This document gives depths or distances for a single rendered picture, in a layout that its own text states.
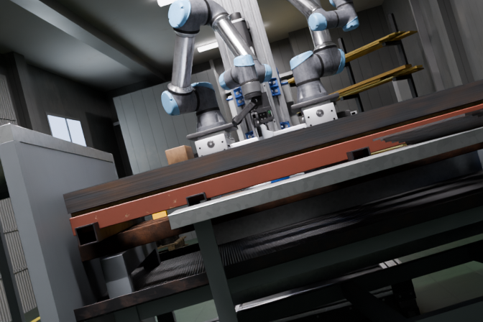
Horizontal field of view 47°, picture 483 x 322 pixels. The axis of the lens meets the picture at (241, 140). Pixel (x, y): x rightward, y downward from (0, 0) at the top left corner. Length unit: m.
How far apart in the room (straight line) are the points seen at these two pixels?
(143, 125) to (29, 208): 8.63
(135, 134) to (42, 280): 8.67
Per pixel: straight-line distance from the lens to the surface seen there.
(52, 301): 1.40
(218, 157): 1.50
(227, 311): 1.32
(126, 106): 10.09
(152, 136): 9.92
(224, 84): 2.24
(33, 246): 1.39
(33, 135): 1.56
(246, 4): 2.90
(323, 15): 2.45
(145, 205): 1.51
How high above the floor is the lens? 0.78
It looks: 4 degrees up
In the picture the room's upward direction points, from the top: 16 degrees counter-clockwise
